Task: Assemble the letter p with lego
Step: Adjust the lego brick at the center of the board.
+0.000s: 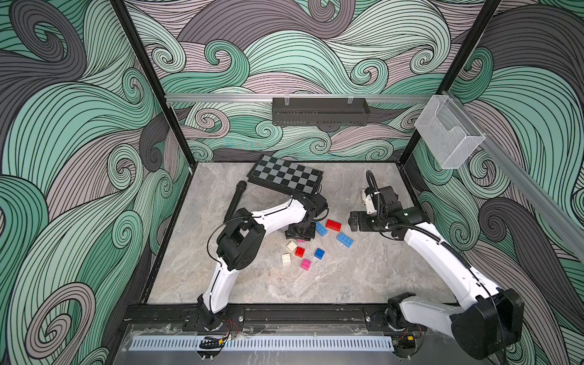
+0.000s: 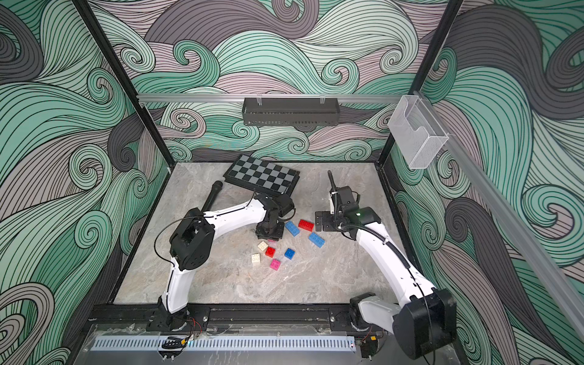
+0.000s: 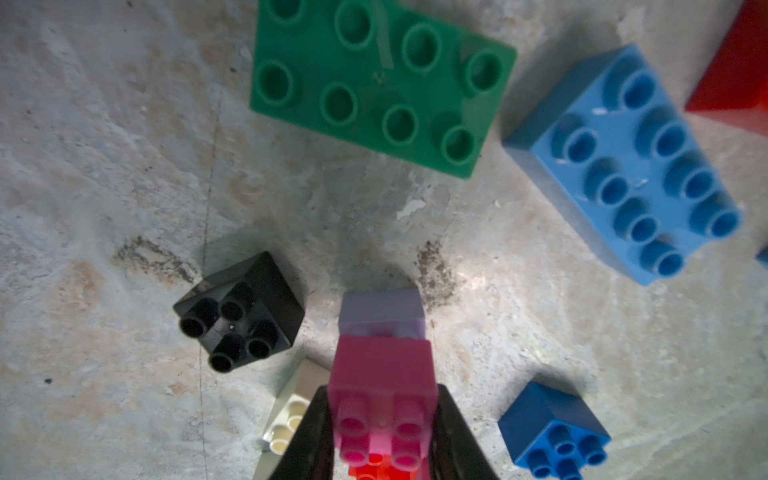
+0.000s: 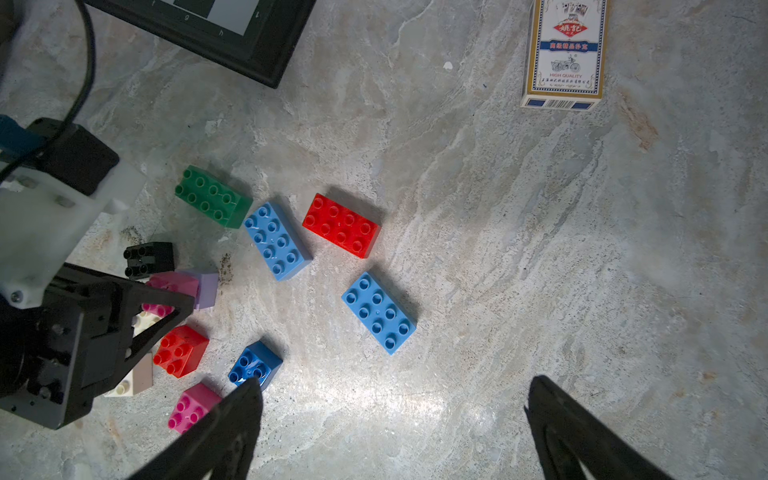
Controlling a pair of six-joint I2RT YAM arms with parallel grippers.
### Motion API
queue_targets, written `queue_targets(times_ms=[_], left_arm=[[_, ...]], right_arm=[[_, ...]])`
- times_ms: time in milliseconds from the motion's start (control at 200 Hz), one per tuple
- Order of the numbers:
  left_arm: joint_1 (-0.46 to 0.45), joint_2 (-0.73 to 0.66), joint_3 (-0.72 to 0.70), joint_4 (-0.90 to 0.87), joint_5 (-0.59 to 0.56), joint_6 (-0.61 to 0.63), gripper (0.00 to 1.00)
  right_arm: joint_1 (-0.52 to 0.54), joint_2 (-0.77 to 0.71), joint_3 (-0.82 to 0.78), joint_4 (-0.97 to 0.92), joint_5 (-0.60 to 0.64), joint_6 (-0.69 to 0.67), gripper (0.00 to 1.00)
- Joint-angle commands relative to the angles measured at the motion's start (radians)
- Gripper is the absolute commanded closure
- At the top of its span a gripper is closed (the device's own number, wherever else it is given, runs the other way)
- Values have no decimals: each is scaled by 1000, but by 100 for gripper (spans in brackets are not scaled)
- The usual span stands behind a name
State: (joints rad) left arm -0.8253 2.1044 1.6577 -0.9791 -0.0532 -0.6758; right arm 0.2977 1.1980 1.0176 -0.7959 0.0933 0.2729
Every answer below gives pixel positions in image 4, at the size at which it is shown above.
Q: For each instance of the magenta square lego brick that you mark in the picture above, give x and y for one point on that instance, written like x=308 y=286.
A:
x=173 y=282

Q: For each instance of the pink square lego brick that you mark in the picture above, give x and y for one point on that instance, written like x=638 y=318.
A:
x=193 y=404

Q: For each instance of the green long lego brick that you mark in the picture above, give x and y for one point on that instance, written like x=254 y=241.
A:
x=214 y=199

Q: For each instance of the cream square lego brick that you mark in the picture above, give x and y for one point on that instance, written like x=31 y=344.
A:
x=143 y=321
x=139 y=379

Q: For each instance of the playing card box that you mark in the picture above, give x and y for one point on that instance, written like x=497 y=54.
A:
x=565 y=55

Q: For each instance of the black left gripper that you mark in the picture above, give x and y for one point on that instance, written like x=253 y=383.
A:
x=58 y=357

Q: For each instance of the red long lego brick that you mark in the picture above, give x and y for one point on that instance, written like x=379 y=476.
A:
x=341 y=226

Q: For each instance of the red square lego brick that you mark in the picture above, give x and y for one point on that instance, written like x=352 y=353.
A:
x=181 y=351

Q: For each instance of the light blue long lego brick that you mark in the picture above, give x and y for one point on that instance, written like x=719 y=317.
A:
x=277 y=241

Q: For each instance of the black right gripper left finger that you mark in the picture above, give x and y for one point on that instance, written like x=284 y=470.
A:
x=220 y=446

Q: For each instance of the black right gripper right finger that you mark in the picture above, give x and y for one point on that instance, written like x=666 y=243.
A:
x=571 y=442

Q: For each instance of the black green chessboard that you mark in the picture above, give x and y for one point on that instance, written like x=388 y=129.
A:
x=255 y=38

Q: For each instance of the lilac square lego brick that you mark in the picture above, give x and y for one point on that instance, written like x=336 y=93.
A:
x=207 y=288

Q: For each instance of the dark blue square lego brick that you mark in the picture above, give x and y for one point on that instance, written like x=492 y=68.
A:
x=257 y=361

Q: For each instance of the black square lego brick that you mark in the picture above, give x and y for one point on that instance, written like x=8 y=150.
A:
x=145 y=260

